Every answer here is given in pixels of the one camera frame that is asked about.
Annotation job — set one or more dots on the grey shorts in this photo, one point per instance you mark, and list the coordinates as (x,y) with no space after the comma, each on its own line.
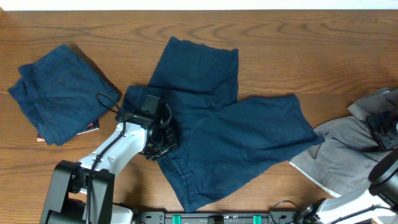
(344,160)

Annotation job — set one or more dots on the navy blue shorts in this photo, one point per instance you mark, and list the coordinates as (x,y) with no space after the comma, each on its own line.
(60,94)
(223,143)

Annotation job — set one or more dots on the folded navy blue shorts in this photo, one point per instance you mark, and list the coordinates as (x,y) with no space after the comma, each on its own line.
(60,94)

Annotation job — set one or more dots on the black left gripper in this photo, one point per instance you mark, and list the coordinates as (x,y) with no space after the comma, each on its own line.
(173,136)

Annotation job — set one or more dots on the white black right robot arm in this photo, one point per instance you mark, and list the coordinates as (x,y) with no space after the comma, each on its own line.
(376,198)

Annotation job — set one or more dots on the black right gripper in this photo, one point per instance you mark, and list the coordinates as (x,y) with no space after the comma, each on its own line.
(375,121)

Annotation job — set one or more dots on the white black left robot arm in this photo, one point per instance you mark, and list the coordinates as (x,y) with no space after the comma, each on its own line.
(82,191)

